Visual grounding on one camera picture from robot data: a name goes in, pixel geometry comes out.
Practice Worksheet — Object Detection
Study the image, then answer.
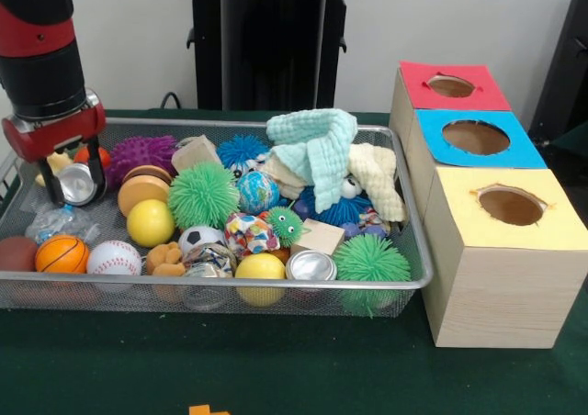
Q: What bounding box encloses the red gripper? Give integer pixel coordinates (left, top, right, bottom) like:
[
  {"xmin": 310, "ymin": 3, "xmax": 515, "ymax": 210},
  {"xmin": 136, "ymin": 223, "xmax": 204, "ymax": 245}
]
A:
[{"xmin": 2, "ymin": 103, "xmax": 107, "ymax": 208}]

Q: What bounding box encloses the black can with silver top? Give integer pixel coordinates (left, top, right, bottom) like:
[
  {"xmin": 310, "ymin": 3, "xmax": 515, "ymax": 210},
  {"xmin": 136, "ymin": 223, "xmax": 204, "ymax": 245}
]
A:
[{"xmin": 57, "ymin": 163, "xmax": 100, "ymax": 207}]

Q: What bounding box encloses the clear plastic packet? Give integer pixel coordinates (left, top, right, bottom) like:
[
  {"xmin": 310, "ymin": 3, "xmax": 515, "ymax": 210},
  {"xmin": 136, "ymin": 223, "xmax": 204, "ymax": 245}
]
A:
[{"xmin": 26, "ymin": 204, "xmax": 100, "ymax": 244}]

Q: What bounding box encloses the purple spiky toy with eyes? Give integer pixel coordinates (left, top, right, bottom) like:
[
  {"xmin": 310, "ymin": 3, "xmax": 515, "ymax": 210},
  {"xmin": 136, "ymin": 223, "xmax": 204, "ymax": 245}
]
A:
[{"xmin": 104, "ymin": 136, "xmax": 180, "ymax": 189}]

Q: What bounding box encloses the green spiky ball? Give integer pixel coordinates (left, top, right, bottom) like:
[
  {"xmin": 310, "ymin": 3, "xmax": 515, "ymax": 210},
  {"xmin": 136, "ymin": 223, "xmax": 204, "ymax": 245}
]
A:
[
  {"xmin": 168, "ymin": 163, "xmax": 241, "ymax": 231},
  {"xmin": 331, "ymin": 233, "xmax": 413, "ymax": 317}
]

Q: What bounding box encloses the mint green cloth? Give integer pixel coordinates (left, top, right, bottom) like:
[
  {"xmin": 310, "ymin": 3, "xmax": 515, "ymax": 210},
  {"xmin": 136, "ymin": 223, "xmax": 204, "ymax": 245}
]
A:
[{"xmin": 266, "ymin": 109, "xmax": 359, "ymax": 214}]

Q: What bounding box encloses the cream muslin cloth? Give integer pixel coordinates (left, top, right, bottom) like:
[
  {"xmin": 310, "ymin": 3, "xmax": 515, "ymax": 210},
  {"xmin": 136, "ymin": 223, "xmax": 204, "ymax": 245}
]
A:
[{"xmin": 255, "ymin": 142, "xmax": 406, "ymax": 223}]

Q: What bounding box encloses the clear mesh bin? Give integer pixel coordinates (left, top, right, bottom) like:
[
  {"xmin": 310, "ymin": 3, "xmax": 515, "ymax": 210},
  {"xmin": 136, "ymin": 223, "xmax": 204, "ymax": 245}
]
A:
[{"xmin": 0, "ymin": 117, "xmax": 436, "ymax": 318}]

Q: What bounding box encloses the wooden box with three holes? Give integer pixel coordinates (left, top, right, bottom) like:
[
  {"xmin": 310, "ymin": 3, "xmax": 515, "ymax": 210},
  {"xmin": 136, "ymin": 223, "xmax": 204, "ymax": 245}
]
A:
[{"xmin": 389, "ymin": 62, "xmax": 588, "ymax": 349}]

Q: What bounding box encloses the small orange basketball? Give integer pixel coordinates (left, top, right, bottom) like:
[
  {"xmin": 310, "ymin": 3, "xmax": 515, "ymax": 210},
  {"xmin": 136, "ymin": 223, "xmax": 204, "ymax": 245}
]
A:
[{"xmin": 35, "ymin": 235, "xmax": 91, "ymax": 275}]

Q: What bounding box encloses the yellow smiley ball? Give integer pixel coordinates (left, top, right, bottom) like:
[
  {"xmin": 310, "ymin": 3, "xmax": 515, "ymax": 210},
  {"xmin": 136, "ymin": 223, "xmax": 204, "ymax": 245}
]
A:
[{"xmin": 126, "ymin": 199, "xmax": 176, "ymax": 248}]

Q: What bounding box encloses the white baseball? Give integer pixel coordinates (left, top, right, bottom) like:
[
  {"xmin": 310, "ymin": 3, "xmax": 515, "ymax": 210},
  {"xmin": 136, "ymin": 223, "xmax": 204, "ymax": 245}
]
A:
[{"xmin": 87, "ymin": 241, "xmax": 143, "ymax": 293}]

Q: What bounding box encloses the dark green tablecloth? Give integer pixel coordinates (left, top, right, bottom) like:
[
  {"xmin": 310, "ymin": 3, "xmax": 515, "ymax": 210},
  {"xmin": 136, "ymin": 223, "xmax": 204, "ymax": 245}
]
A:
[{"xmin": 0, "ymin": 107, "xmax": 588, "ymax": 415}]

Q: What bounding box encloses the black cable loop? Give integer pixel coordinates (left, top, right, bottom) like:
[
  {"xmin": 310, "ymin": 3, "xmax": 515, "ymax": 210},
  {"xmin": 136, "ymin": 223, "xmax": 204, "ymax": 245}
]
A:
[{"xmin": 160, "ymin": 91, "xmax": 185, "ymax": 111}]

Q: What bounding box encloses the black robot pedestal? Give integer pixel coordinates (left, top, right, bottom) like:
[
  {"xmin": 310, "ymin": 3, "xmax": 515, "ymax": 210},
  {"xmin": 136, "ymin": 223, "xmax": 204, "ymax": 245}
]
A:
[{"xmin": 177, "ymin": 0, "xmax": 369, "ymax": 113}]

